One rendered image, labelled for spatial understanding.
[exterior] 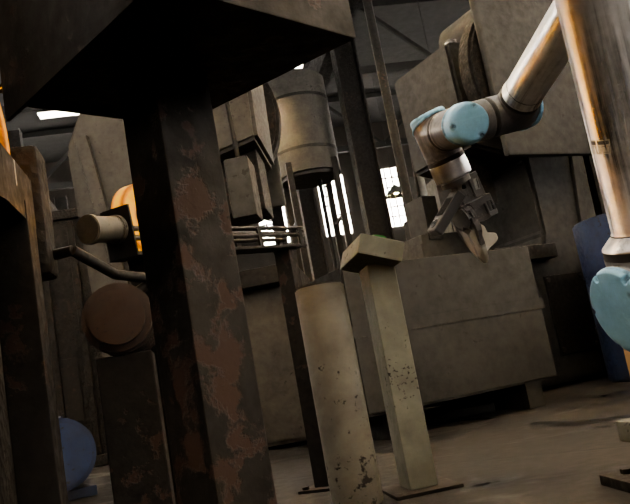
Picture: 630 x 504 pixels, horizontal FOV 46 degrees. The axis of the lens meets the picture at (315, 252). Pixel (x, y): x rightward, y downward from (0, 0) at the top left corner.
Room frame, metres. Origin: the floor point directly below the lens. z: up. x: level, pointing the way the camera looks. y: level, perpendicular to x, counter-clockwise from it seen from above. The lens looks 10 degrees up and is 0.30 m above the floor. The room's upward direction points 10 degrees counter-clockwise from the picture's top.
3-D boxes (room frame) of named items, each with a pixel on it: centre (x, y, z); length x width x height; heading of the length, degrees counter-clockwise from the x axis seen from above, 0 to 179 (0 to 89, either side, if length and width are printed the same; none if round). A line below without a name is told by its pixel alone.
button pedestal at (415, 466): (1.87, -0.14, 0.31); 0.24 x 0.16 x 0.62; 10
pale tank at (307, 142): (10.11, -0.11, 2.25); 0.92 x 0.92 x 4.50
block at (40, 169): (1.30, 0.51, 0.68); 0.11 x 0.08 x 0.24; 100
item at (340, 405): (1.80, 0.01, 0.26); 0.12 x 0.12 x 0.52
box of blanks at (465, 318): (3.71, -0.38, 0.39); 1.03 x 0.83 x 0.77; 115
